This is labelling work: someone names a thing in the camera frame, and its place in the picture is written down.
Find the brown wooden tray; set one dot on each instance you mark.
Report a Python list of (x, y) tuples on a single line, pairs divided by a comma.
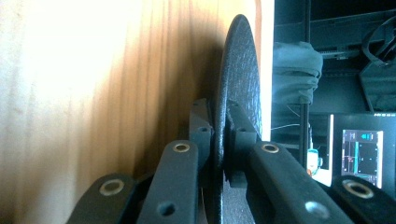
[(93, 93)]

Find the black stand pole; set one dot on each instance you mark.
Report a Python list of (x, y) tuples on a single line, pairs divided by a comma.
[(305, 130)]

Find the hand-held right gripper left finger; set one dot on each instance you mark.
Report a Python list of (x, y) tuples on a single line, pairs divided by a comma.
[(200, 124)]

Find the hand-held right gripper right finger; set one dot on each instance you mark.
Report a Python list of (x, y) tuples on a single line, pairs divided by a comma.
[(241, 137)]

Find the small white teal object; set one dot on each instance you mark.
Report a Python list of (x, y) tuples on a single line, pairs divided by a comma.
[(313, 155)]

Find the dark hanging cloth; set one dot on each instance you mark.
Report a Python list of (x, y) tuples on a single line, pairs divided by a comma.
[(295, 71)]

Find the black textured slate plate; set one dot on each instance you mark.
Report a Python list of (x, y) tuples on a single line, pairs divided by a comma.
[(241, 68)]

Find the computer monitor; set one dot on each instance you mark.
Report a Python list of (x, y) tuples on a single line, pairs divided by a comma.
[(361, 155)]

